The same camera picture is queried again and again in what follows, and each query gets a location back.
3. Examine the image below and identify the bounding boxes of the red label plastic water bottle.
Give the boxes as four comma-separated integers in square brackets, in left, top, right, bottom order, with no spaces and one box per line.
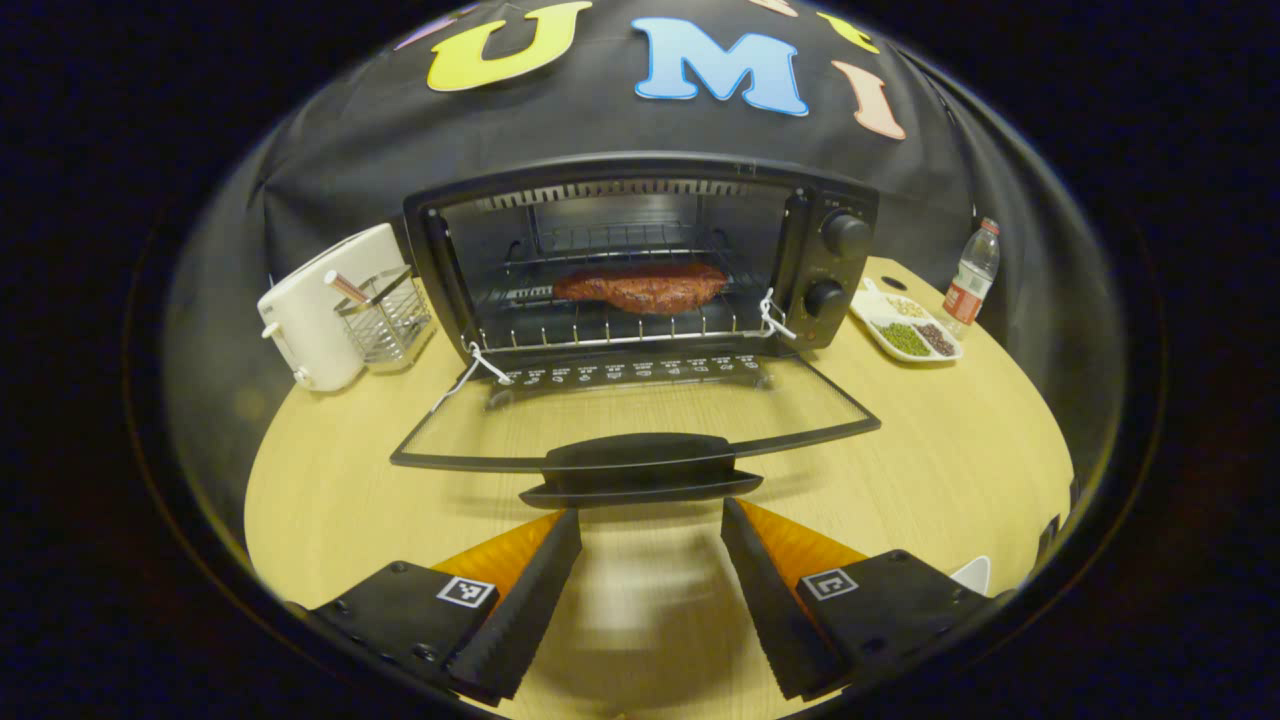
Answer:
[942,217,1001,336]

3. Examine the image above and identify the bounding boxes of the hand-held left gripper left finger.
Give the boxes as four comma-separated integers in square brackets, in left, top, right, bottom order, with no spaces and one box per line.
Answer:
[285,508,583,706]

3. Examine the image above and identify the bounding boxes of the white toaster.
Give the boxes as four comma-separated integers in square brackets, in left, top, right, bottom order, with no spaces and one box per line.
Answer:
[257,222,411,393]

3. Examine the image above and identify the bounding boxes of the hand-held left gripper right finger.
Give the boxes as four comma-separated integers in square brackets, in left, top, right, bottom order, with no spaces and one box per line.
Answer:
[720,497,1006,701]

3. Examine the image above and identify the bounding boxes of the black electric oven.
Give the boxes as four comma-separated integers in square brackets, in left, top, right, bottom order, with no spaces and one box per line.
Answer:
[390,152,883,509]

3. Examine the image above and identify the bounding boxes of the black backdrop cloth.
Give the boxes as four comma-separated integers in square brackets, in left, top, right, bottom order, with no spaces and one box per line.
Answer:
[165,0,1121,471]

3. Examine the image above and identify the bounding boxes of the red meat piece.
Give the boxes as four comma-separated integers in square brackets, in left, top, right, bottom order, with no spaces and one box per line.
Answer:
[552,262,729,317]

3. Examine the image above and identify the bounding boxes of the wire utensil holder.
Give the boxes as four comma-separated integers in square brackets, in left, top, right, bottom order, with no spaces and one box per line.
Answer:
[323,265,438,366]

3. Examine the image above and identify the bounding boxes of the white divided plate of beans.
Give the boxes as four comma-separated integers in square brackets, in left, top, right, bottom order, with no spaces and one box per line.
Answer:
[848,278,965,364]

